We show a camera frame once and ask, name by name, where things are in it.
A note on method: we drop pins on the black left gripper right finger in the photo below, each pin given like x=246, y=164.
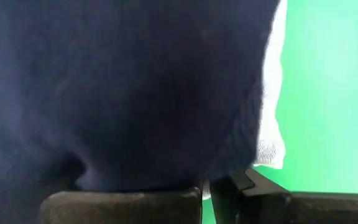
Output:
x=247, y=199

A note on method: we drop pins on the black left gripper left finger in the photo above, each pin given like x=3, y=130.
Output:
x=182, y=207

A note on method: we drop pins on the black garment white print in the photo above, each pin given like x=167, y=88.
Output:
x=120, y=93

